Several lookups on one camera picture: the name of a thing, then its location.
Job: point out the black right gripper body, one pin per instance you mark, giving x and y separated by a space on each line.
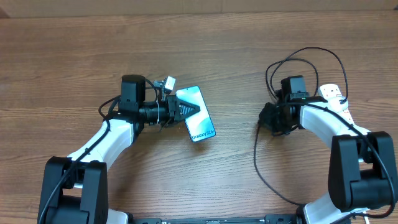
275 121

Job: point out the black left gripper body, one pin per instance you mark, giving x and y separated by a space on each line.
160 111

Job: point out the Samsung Galaxy smartphone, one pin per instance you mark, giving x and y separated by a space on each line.
200 126

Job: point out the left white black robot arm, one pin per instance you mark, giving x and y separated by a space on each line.
75 188

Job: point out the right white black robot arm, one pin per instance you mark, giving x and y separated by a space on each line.
362 172

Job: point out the white USB charger adapter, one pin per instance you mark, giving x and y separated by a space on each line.
338 104

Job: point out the white power strip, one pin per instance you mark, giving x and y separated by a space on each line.
331 90

